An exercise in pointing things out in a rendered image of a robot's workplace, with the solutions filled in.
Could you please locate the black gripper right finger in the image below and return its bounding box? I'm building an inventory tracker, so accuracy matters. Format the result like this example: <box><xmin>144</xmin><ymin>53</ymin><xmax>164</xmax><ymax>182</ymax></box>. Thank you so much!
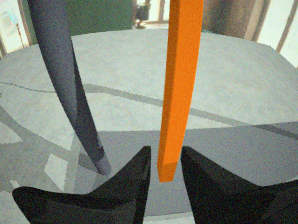
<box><xmin>181</xmin><ymin>145</ymin><xmax>298</xmax><ymax>224</ymax></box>

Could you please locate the orange handle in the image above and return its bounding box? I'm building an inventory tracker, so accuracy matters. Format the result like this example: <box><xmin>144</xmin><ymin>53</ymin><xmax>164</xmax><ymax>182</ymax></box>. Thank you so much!
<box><xmin>157</xmin><ymin>0</ymin><xmax>204</xmax><ymax>181</ymax></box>

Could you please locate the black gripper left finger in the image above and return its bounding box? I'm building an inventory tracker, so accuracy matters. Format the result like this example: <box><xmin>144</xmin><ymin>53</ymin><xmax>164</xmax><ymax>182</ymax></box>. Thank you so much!
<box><xmin>12</xmin><ymin>145</ymin><xmax>150</xmax><ymax>224</ymax></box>

